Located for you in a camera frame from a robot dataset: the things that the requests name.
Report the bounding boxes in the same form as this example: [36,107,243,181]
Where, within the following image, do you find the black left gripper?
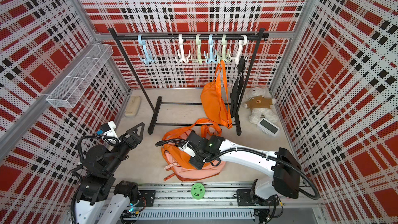
[105,122,144,175]

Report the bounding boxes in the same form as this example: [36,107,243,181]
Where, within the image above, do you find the orange sling bag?
[155,118,222,161]
[201,61,233,129]

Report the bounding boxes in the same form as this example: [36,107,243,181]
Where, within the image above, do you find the pink sling bag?
[163,152,226,181]

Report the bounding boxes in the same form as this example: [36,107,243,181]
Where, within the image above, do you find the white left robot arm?
[70,121,147,224]

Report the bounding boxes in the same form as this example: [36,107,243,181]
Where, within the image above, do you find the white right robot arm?
[155,130,320,204]

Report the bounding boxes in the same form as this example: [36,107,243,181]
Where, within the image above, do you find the light blue hook far left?
[137,34,157,65]

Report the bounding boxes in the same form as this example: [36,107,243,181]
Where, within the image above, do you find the white hook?
[175,34,191,63]
[231,35,248,65]

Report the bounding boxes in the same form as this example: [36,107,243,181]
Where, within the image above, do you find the pale green hook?
[217,34,231,63]

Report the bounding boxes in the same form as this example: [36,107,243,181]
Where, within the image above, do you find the light green hook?
[191,34,203,64]

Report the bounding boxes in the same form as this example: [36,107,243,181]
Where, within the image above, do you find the white hook far right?
[231,35,248,65]

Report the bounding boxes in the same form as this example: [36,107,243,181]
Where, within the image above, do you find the black metal clothes rack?
[108,28,269,136]

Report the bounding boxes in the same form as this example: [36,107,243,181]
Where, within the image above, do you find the beige glasses case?
[124,95,141,118]

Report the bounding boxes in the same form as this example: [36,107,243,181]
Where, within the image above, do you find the green round disc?
[191,183,205,200]

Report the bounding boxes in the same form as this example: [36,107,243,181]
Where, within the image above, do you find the white digital clock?
[257,118,280,136]

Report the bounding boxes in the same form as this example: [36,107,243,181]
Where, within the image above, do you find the white teddy bear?
[243,87,279,124]

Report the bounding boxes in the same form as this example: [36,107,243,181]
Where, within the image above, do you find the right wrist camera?
[179,144,195,157]

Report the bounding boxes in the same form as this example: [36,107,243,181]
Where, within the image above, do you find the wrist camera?
[97,121,118,138]
[179,144,195,157]

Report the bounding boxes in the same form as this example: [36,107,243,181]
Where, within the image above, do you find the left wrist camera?
[97,121,118,138]

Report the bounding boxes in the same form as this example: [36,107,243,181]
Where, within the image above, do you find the white wire basket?
[47,44,113,108]

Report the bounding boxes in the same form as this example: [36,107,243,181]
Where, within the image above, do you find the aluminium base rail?
[71,180,324,224]

